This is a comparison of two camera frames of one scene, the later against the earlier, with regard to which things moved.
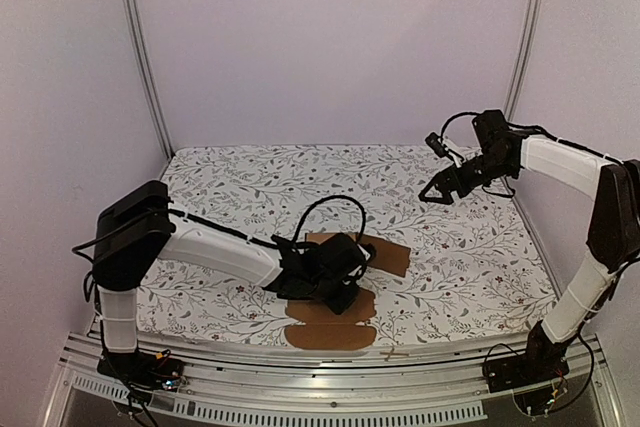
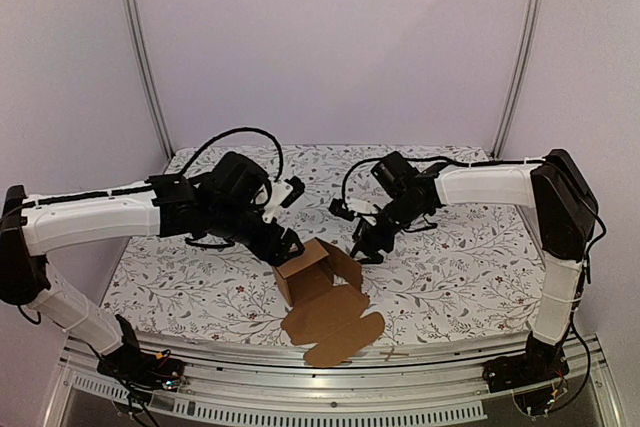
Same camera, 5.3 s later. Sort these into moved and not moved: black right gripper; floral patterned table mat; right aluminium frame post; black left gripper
Moved: black right gripper; black left gripper
Not moved: floral patterned table mat; right aluminium frame post
